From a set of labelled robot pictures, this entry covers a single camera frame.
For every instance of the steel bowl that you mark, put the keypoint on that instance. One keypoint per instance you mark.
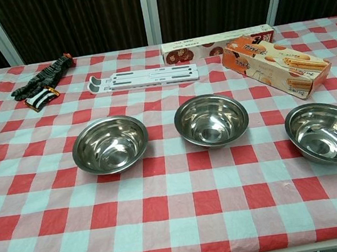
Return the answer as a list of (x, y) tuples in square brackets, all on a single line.
[(327, 127), (210, 110), (108, 132)]

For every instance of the red white checkered tablecloth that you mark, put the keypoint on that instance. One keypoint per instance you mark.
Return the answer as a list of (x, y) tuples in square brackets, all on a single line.
[(181, 212)]

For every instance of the white folding laptop stand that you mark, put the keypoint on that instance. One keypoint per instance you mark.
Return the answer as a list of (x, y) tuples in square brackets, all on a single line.
[(148, 77)]

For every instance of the long white cardboard box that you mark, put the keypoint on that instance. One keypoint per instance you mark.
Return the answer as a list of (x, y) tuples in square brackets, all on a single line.
[(195, 49)]

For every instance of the orange biscuit box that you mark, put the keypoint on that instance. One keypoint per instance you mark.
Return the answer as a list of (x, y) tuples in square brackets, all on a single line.
[(270, 63)]

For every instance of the black white striped packet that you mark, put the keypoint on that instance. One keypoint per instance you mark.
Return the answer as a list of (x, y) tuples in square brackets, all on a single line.
[(41, 100)]

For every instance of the black knitted glove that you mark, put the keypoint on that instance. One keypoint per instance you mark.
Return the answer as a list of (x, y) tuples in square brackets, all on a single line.
[(43, 76)]

